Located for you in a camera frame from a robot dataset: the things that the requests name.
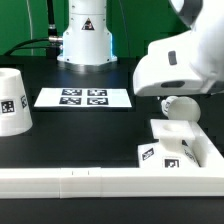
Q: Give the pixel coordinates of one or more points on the white lamp base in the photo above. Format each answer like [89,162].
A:
[168,150]

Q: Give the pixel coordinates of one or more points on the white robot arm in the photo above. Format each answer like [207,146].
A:
[87,43]

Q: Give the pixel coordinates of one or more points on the white L-shaped fence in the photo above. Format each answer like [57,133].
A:
[205,180]

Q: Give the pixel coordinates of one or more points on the white lamp shade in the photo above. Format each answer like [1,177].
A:
[15,115]

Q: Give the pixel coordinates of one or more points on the white lamp bulb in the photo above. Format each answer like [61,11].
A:
[181,108]

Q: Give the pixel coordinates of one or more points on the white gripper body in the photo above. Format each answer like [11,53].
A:
[166,70]

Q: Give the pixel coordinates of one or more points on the white marker sheet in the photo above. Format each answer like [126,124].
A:
[83,97]

